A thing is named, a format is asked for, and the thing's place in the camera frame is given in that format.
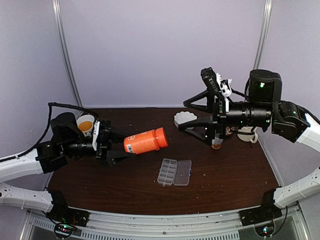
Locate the aluminium frame post right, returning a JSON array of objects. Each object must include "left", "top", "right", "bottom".
[{"left": 253, "top": 0, "right": 273, "bottom": 70}]

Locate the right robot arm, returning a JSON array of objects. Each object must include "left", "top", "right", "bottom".
[{"left": 175, "top": 67, "right": 320, "bottom": 152}]

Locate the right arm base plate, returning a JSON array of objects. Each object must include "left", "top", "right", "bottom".
[{"left": 239, "top": 206, "right": 282, "bottom": 227}]

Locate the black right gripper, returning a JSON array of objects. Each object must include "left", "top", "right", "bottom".
[{"left": 177, "top": 87, "right": 273, "bottom": 145}]

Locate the aluminium frame post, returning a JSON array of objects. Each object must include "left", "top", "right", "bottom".
[
  {"left": 52, "top": 0, "right": 83, "bottom": 107},
  {"left": 253, "top": 0, "right": 273, "bottom": 70}
]

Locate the aluminium frame post left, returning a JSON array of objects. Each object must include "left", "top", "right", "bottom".
[{"left": 52, "top": 0, "right": 83, "bottom": 107}]

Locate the orange pill bottle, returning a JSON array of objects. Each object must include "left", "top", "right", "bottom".
[{"left": 123, "top": 127, "right": 169, "bottom": 155}]

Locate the grey capped vitamin bottle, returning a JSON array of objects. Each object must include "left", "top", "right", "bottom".
[{"left": 211, "top": 134, "right": 224, "bottom": 150}]

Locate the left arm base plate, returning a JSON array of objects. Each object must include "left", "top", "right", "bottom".
[{"left": 46, "top": 206, "right": 90, "bottom": 227}]

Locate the white fluted ceramic bowl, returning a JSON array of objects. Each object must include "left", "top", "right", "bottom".
[{"left": 173, "top": 111, "right": 198, "bottom": 128}]

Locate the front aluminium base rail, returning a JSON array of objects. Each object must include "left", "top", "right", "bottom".
[{"left": 19, "top": 192, "right": 308, "bottom": 240}]

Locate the floral mug yellow inside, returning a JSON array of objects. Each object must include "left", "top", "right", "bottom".
[{"left": 76, "top": 114, "right": 96, "bottom": 137}]

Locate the red floral saucer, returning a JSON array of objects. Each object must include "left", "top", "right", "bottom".
[{"left": 225, "top": 126, "right": 235, "bottom": 136}]

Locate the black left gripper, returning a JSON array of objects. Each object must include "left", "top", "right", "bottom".
[{"left": 61, "top": 125, "right": 136, "bottom": 167}]

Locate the clear plastic pill organizer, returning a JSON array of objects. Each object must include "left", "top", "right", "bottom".
[{"left": 157, "top": 158, "right": 192, "bottom": 187}]

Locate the black camera cable left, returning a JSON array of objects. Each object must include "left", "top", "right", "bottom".
[{"left": 14, "top": 101, "right": 101, "bottom": 161}]

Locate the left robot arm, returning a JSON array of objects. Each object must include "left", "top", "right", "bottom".
[{"left": 0, "top": 112, "right": 134, "bottom": 222}]

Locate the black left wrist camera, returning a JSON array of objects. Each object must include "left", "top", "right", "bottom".
[{"left": 92, "top": 119, "right": 112, "bottom": 152}]

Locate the cream ribbed ceramic mug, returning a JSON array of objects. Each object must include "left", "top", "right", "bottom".
[{"left": 237, "top": 126, "right": 258, "bottom": 144}]

